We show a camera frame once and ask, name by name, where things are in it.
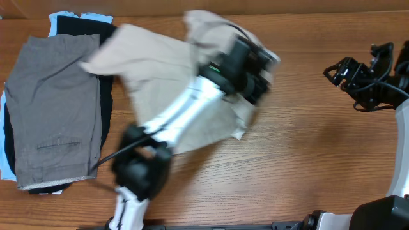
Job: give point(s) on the light blue garment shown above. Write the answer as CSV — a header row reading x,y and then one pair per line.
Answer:
x,y
62,22

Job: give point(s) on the black garment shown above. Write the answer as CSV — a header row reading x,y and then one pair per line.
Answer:
x,y
107,64

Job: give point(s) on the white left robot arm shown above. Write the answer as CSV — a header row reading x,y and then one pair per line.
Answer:
x,y
142,163

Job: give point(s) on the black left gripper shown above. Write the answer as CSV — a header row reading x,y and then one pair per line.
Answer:
x,y
262,86

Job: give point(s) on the beige shorts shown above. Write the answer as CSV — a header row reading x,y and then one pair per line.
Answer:
x,y
156,69

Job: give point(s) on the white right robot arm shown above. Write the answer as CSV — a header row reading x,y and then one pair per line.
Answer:
x,y
390,212

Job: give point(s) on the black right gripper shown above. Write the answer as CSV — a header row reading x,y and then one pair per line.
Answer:
x,y
358,69

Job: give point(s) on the grey shorts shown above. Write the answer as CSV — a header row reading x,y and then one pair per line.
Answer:
x,y
54,108

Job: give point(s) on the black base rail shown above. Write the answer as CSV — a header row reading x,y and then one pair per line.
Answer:
x,y
273,226

